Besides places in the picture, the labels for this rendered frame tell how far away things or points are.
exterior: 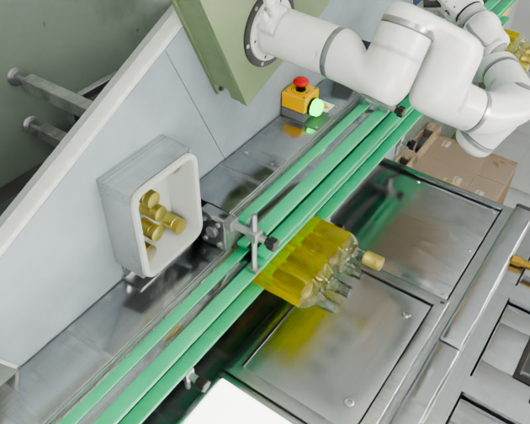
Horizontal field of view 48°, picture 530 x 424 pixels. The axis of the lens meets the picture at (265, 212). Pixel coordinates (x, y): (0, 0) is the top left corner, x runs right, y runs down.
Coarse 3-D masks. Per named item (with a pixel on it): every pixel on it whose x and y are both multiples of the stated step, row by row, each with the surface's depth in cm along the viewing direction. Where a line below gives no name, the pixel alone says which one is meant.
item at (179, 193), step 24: (168, 168) 108; (192, 168) 114; (144, 192) 104; (168, 192) 123; (192, 192) 119; (144, 216) 119; (192, 216) 124; (144, 240) 110; (168, 240) 123; (192, 240) 124; (144, 264) 113
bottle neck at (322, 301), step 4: (316, 296) 127; (320, 296) 127; (324, 296) 127; (316, 300) 127; (320, 300) 127; (324, 300) 126; (328, 300) 126; (332, 300) 126; (316, 304) 127; (320, 304) 127; (324, 304) 126; (328, 304) 126; (332, 304) 126; (336, 304) 126; (324, 308) 126; (328, 308) 126; (332, 308) 125; (336, 308) 127; (332, 312) 125
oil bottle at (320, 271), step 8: (288, 248) 136; (296, 248) 136; (280, 256) 134; (288, 256) 134; (296, 256) 134; (304, 256) 134; (312, 256) 134; (288, 264) 133; (296, 264) 132; (304, 264) 132; (312, 264) 132; (320, 264) 132; (328, 264) 133; (304, 272) 131; (312, 272) 131; (320, 272) 131; (328, 272) 131; (320, 280) 130; (328, 280) 131
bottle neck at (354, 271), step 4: (344, 264) 134; (348, 264) 134; (352, 264) 134; (344, 268) 134; (348, 268) 133; (352, 268) 133; (356, 268) 133; (360, 268) 133; (344, 272) 134; (348, 272) 133; (352, 272) 133; (356, 272) 133; (360, 272) 132; (364, 272) 134; (352, 276) 133; (356, 276) 133; (360, 276) 132
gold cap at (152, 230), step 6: (144, 222) 118; (150, 222) 118; (144, 228) 117; (150, 228) 117; (156, 228) 116; (162, 228) 118; (144, 234) 117; (150, 234) 116; (156, 234) 117; (162, 234) 119; (156, 240) 118
